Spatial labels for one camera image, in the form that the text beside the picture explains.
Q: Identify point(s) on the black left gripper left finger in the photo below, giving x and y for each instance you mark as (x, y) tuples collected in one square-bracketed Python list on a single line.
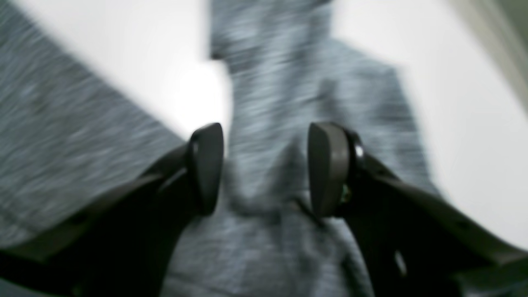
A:
[(121, 244)]

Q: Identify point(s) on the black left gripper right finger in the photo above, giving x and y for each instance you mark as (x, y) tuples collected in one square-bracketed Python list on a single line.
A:
[(412, 243)]

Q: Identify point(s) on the grey t-shirt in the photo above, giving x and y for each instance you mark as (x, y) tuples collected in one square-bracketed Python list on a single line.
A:
[(66, 137)]

